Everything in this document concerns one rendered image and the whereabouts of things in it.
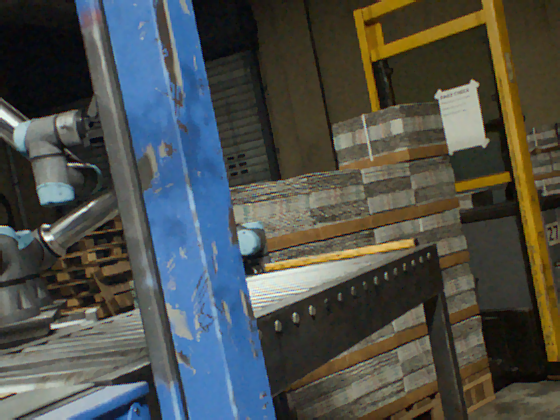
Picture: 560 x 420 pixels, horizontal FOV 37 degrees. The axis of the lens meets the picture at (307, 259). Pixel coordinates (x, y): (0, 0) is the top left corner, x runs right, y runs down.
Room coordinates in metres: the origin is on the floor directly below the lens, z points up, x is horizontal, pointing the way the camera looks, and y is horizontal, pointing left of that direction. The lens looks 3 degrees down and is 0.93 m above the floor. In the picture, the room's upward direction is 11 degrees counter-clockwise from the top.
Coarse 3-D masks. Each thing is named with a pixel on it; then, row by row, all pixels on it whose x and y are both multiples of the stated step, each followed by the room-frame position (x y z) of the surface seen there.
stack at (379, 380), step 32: (416, 224) 3.37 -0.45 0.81; (288, 256) 2.84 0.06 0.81; (416, 320) 3.28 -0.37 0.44; (352, 352) 3.00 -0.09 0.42; (384, 352) 3.15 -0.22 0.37; (416, 352) 3.26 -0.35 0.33; (320, 384) 2.86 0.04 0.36; (352, 384) 2.97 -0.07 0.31; (384, 384) 3.09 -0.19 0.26; (416, 384) 3.23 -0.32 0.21; (320, 416) 2.84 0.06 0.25; (352, 416) 2.95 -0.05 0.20
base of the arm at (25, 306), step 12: (0, 288) 2.01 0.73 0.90; (12, 288) 2.02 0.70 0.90; (24, 288) 2.05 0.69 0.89; (0, 300) 2.00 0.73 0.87; (12, 300) 2.01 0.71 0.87; (24, 300) 2.04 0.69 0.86; (0, 312) 1.99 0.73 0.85; (12, 312) 2.00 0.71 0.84; (24, 312) 2.02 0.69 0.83; (36, 312) 2.05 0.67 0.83; (0, 324) 1.99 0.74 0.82
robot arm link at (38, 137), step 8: (32, 120) 1.86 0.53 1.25; (40, 120) 1.85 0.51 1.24; (48, 120) 1.84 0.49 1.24; (56, 120) 1.84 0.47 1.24; (16, 128) 1.86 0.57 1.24; (24, 128) 1.85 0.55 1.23; (32, 128) 1.84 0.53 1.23; (40, 128) 1.84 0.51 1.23; (48, 128) 1.83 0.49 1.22; (56, 128) 1.83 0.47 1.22; (16, 136) 1.85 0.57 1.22; (24, 136) 1.84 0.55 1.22; (32, 136) 1.84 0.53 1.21; (40, 136) 1.84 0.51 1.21; (48, 136) 1.84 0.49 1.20; (56, 136) 1.83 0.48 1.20; (16, 144) 1.86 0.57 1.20; (24, 144) 1.85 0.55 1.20; (32, 144) 1.85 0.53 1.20; (40, 144) 1.84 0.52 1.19; (48, 144) 1.84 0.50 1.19; (56, 144) 1.85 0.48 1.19; (64, 144) 1.87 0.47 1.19; (24, 152) 1.87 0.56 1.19; (32, 152) 1.85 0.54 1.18; (40, 152) 1.84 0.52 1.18; (48, 152) 1.84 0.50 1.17; (56, 152) 1.85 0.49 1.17
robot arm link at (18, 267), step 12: (0, 228) 2.03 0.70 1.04; (0, 240) 2.02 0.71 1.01; (12, 240) 2.05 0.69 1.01; (0, 252) 1.99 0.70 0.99; (12, 252) 2.04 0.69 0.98; (0, 264) 1.99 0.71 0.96; (12, 264) 2.03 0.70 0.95; (0, 276) 2.01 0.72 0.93; (12, 276) 2.03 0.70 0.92; (24, 276) 2.08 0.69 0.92
